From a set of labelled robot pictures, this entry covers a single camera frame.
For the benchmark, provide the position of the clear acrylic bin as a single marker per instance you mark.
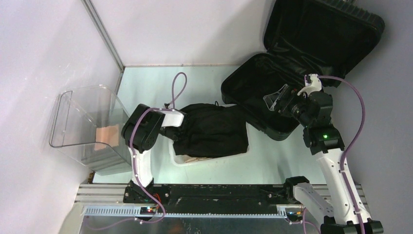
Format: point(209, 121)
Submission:
point(79, 112)

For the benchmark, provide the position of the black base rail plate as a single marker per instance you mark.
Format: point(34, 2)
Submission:
point(215, 199)

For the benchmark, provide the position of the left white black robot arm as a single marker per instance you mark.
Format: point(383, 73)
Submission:
point(140, 133)

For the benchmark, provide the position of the aluminium frame rail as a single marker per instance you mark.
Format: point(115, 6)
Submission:
point(129, 199)

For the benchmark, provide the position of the beige cloth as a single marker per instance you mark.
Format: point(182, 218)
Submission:
point(189, 159)

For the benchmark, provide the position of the white perforated plastic basket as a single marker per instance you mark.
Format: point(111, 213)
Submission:
point(206, 161)

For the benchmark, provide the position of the black ribbed hard-shell suitcase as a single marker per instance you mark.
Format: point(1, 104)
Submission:
point(324, 37)

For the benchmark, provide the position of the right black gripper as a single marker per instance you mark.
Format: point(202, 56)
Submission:
point(290, 97)

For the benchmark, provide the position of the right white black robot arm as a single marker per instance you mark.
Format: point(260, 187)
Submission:
point(344, 213)

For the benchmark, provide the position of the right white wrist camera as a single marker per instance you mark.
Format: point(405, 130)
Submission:
point(312, 83)

